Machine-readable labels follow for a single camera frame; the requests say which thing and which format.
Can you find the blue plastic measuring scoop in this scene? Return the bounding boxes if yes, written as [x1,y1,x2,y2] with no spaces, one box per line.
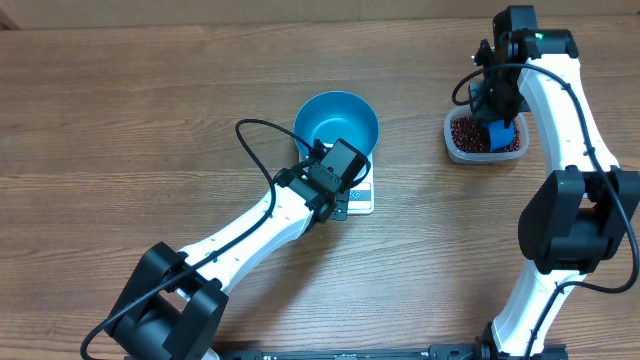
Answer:
[480,120,516,153]

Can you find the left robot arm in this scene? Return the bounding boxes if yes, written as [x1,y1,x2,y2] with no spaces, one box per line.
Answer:
[99,161,359,360]

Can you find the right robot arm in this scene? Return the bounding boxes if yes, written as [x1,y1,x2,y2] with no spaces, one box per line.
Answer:
[469,28,639,359]

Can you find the white digital kitchen scale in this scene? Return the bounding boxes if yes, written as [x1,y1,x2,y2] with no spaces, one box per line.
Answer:
[299,150,375,215]

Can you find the blue metal bowl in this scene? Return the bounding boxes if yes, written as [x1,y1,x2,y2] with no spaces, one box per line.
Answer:
[293,91,380,158]

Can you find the red adzuki beans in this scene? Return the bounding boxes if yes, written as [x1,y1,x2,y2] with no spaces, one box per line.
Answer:
[450,116,520,153]

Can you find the clear plastic food container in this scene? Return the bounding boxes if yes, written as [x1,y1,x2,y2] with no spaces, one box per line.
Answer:
[444,105,530,165]

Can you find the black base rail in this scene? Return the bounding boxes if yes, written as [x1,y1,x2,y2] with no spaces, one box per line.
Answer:
[209,343,569,360]

